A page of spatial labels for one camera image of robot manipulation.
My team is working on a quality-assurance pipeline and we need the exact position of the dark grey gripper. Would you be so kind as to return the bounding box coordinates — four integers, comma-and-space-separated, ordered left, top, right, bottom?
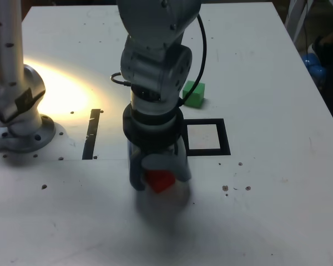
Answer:
127, 139, 193, 192

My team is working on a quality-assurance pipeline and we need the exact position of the red cube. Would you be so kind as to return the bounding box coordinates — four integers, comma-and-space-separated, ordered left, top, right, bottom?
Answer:
144, 169, 176, 194

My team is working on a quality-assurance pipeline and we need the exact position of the green cube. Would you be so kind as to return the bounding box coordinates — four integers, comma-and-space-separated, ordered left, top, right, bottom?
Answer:
182, 80, 206, 109

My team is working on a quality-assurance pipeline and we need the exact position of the black tape square outline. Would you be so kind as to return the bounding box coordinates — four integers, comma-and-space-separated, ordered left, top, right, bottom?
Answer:
181, 118, 231, 157

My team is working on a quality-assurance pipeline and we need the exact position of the black tape strip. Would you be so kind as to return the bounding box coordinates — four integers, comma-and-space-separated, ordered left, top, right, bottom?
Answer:
82, 109, 101, 161

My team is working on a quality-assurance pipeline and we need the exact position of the blue round object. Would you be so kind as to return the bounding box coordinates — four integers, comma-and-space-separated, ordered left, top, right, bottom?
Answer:
301, 52, 327, 84

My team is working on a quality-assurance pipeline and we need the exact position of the white metal frame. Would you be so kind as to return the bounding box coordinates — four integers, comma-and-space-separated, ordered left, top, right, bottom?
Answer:
284, 0, 317, 42

